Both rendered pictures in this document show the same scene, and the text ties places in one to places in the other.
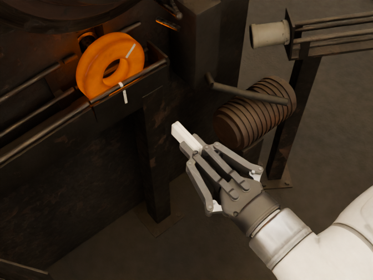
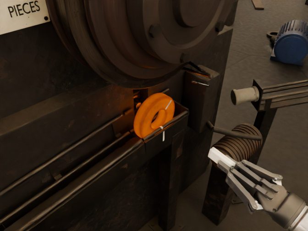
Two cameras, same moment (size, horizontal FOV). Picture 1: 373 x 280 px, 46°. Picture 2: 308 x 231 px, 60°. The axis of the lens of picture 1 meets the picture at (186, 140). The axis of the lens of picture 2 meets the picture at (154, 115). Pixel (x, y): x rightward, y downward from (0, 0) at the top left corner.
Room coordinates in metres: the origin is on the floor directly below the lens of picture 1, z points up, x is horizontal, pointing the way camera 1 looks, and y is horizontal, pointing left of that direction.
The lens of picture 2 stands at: (0.02, 0.20, 1.27)
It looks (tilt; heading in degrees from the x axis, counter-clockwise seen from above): 40 degrees down; 356
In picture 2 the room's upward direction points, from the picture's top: straight up
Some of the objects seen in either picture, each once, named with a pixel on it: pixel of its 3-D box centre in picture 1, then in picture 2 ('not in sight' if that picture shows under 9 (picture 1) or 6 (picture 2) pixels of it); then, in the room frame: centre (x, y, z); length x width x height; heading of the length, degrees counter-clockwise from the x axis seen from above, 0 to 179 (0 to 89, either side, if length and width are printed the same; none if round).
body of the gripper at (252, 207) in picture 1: (246, 203); (277, 202); (0.34, -0.10, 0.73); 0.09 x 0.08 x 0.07; 40
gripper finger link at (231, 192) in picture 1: (213, 178); (248, 185); (0.39, -0.05, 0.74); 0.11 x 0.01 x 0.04; 41
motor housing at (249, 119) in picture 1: (246, 154); (227, 178); (0.76, -0.19, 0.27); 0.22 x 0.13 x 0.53; 130
